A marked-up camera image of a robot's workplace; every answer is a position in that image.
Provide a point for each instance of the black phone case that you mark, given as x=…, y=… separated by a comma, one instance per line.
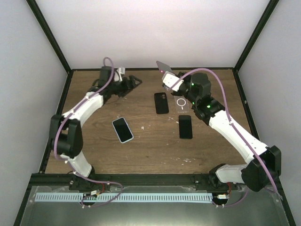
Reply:
x=161, y=103

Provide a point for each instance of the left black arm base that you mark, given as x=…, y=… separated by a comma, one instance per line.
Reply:
x=80, y=184

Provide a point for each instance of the light blue slotted cable duct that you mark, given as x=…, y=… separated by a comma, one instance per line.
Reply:
x=125, y=197

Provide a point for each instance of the clear magsafe phone case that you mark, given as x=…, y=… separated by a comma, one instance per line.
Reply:
x=181, y=104

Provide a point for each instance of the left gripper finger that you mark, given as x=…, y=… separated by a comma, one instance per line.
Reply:
x=132, y=78
x=137, y=83

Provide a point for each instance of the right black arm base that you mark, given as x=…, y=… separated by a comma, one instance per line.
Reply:
x=211, y=182

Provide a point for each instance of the black phone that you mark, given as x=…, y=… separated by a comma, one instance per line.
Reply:
x=185, y=127

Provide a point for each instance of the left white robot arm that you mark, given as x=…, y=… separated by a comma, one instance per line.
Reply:
x=65, y=135

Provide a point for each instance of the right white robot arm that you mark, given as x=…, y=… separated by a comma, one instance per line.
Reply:
x=262, y=162

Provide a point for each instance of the grey metal front plate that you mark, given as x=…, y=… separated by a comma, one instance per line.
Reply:
x=244, y=208

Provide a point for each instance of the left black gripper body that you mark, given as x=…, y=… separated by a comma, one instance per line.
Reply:
x=120, y=90

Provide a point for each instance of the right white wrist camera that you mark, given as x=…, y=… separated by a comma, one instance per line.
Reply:
x=171, y=82

